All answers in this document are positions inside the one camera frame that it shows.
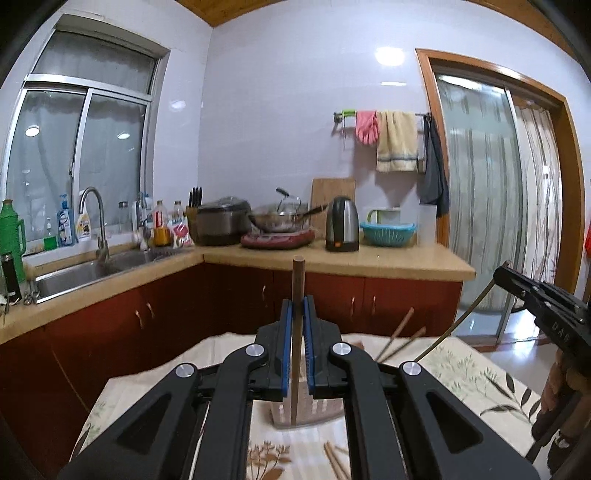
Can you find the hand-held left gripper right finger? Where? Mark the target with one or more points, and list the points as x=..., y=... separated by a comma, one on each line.
x=308, y=350

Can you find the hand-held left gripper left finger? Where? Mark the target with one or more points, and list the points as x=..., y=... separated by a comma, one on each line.
x=287, y=346

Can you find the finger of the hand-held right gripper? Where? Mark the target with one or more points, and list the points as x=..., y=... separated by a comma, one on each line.
x=515, y=284

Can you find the pink perforated utensil holder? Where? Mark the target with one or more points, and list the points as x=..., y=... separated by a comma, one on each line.
x=318, y=410

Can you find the brown wooden chopstick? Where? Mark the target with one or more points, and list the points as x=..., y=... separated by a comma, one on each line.
x=408, y=340
x=298, y=286
x=461, y=319
x=402, y=325

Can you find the pile of wooden chopsticks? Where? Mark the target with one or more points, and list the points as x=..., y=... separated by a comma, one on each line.
x=334, y=461

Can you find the person's right hand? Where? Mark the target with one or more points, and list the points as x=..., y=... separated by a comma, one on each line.
x=551, y=383

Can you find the translucent white plastic container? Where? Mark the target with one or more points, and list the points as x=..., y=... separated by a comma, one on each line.
x=427, y=226

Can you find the wooden framed sliding glass door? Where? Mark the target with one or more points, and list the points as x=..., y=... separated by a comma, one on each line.
x=480, y=184

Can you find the red induction cooker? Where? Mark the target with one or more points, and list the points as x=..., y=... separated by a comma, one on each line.
x=277, y=240

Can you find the floral printed tablecloth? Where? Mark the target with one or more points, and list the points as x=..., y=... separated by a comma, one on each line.
x=471, y=383

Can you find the beige kitchen countertop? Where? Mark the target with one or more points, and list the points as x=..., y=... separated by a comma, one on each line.
x=369, y=261

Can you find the steel wok with lid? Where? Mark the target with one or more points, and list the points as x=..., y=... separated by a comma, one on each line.
x=277, y=219

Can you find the grey hanging cloth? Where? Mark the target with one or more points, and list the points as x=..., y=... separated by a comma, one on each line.
x=434, y=184

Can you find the black steel electric kettle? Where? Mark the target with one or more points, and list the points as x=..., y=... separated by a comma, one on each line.
x=342, y=226

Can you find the red kitchen cabinets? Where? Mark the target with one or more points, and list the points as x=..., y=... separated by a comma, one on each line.
x=161, y=304

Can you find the teal plastic basket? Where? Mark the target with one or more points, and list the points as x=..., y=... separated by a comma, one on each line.
x=388, y=234

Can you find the dark rice cooker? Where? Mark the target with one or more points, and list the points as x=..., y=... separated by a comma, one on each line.
x=221, y=224

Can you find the pink snack bag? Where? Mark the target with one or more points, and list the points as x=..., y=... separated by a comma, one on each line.
x=181, y=235

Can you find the wooden cutting board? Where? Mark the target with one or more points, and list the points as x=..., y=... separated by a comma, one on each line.
x=332, y=189

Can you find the knife block with black knives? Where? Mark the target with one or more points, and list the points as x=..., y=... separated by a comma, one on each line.
x=194, y=210

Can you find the orange cooking oil bottle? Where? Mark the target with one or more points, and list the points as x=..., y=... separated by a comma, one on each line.
x=161, y=230

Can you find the small clear condiment bottle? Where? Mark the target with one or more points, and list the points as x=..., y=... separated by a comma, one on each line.
x=177, y=210

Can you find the beige towel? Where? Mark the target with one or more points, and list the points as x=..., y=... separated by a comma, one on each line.
x=397, y=141

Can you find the small white water tap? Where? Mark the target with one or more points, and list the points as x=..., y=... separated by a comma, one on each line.
x=142, y=221

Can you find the clear glass jar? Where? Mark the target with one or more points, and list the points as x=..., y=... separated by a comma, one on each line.
x=123, y=219

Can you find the pink rubber glove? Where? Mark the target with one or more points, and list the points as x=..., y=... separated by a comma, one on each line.
x=367, y=129

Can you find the stainless steel sink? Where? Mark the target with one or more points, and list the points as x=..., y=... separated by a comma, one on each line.
x=83, y=272

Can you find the tall steel kitchen faucet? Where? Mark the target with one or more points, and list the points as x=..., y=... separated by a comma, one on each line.
x=100, y=230

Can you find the white spray bottle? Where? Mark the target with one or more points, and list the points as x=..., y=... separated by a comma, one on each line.
x=84, y=226

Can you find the blue detergent bottle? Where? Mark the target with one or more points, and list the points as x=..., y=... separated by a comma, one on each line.
x=65, y=224

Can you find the small green soap bottle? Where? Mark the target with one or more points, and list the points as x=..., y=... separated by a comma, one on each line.
x=50, y=240

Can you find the aluminium framed window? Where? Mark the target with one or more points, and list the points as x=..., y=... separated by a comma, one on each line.
x=92, y=138

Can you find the black bottle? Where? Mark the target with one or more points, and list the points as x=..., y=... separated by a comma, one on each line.
x=10, y=277

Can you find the green thermos flask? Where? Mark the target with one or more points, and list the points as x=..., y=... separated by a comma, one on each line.
x=10, y=240

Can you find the wall towel rack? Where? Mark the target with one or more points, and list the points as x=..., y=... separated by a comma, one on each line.
x=344, y=114

